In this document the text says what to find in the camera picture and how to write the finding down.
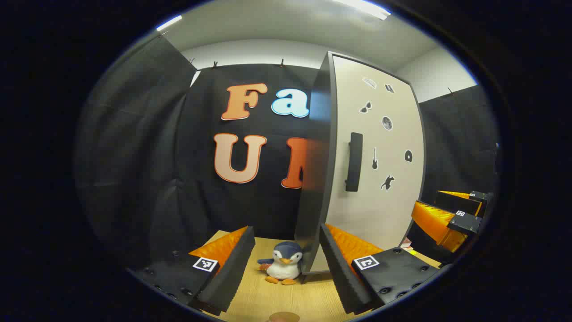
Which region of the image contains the grey cabinet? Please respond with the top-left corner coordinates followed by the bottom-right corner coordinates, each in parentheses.
top-left (294, 51), bottom-right (338, 284)

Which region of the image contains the black door handle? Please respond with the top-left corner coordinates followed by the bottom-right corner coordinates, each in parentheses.
top-left (345, 132), bottom-right (363, 192)

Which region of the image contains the white cabinet door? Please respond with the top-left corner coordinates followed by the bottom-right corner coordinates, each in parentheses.
top-left (308, 53), bottom-right (426, 274)

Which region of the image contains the ceiling light panel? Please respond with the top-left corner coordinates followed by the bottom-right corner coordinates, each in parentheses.
top-left (333, 0), bottom-right (391, 21)

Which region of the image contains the black backdrop cloth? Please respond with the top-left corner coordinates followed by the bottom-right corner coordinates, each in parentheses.
top-left (74, 34), bottom-right (499, 269)

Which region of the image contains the ceiling light strip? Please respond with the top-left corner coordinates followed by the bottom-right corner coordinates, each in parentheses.
top-left (156, 15), bottom-right (183, 32)

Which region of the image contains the penguin plush toy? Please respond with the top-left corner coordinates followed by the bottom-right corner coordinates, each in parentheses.
top-left (257, 241), bottom-right (309, 286)

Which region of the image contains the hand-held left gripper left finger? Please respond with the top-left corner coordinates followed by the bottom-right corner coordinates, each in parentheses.
top-left (127, 226), bottom-right (256, 316)

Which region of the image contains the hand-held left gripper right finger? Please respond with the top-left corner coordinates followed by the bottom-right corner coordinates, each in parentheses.
top-left (319, 223), bottom-right (441, 315)

